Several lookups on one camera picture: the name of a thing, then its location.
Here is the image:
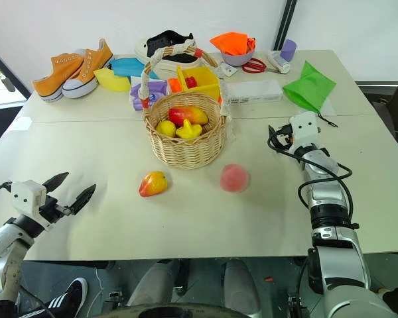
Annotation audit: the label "orange drawstring bag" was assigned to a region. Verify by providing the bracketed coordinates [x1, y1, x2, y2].
[209, 31, 257, 56]

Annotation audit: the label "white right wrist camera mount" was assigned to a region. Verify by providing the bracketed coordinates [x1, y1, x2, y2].
[289, 111, 320, 147]

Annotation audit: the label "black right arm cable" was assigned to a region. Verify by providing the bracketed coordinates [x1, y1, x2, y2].
[267, 132, 360, 230]

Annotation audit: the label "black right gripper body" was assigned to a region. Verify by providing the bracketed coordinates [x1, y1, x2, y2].
[275, 123, 295, 146]

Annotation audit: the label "pink peach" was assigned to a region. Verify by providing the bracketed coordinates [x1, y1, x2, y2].
[219, 163, 251, 193]

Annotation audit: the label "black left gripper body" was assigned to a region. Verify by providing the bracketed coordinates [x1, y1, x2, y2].
[38, 195, 74, 228]

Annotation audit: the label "purple bowl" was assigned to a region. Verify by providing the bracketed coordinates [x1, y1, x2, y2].
[220, 46, 256, 68]

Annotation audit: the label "black drawstring cord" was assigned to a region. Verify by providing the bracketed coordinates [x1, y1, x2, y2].
[316, 110, 339, 129]

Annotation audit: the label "small orange toy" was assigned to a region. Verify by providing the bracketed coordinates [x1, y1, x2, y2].
[167, 77, 184, 94]

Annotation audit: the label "black vertical pole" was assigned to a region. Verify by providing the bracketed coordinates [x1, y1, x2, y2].
[271, 0, 299, 52]

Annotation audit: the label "yellow divided plastic box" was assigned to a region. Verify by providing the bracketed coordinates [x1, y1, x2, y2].
[176, 65, 222, 101]

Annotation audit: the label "small orange yellow mango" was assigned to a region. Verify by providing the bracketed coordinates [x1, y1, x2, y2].
[138, 170, 169, 198]

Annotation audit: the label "yellow toy bell pepper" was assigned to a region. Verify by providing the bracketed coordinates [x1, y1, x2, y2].
[175, 119, 204, 140]

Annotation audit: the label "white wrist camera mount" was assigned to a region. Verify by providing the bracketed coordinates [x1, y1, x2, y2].
[10, 180, 53, 231]
[289, 111, 320, 147]

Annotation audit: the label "red yellow mango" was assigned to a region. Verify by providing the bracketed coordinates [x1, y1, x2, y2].
[168, 106, 209, 127]

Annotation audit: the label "green drawstring bag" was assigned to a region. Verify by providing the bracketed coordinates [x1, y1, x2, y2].
[282, 60, 337, 113]

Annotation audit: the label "yellow lemon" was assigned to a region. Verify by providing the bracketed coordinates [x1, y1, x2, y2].
[155, 119, 178, 138]

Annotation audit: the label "black sneaker with white stripes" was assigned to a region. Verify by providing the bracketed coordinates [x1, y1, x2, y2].
[19, 277, 89, 318]

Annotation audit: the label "grey rounded robot leg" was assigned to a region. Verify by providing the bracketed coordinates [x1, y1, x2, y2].
[127, 259, 187, 307]
[223, 258, 262, 317]

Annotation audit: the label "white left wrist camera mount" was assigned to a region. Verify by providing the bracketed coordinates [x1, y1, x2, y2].
[10, 180, 53, 231]

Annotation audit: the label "purple cylinder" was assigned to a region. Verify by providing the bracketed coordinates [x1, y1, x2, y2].
[280, 38, 298, 63]

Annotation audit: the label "black and white slip-on shoe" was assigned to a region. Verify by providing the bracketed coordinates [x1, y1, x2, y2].
[133, 30, 204, 71]

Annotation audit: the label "white rectangular box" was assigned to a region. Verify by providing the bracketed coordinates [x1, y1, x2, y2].
[223, 79, 284, 107]

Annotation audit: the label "purple tissue pack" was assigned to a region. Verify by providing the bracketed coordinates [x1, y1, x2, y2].
[129, 78, 170, 112]

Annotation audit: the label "orange canvas sneaker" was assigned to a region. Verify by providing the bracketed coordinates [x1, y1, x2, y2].
[32, 52, 86, 103]
[62, 38, 115, 99]

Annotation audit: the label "wicker basket with handle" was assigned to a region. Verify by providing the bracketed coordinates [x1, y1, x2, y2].
[140, 44, 228, 171]

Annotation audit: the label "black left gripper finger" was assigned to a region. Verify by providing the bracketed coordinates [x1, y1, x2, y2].
[69, 184, 98, 216]
[42, 172, 70, 193]

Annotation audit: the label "clear plastic wrapper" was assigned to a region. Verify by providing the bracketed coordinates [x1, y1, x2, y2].
[220, 105, 237, 144]

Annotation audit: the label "red scissors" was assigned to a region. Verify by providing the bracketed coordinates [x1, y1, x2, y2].
[241, 58, 279, 74]

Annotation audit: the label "small white packet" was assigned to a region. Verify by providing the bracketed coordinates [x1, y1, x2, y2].
[218, 62, 238, 78]

